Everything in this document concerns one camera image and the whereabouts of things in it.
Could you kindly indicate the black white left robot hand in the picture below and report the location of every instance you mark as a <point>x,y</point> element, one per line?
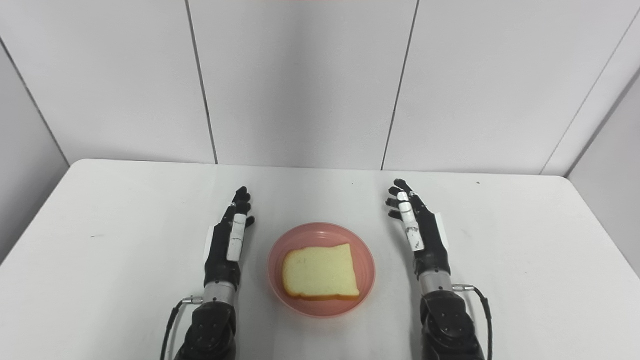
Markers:
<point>220,255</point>

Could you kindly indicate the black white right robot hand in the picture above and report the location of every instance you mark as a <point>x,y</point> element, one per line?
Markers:
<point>430,240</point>

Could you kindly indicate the slice of white bread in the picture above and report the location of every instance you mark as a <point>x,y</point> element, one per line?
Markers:
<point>320,272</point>

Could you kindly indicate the pink round plate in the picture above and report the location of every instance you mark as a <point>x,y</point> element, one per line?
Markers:
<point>322,305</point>

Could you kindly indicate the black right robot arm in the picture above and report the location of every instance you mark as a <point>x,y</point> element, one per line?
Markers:
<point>447,320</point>

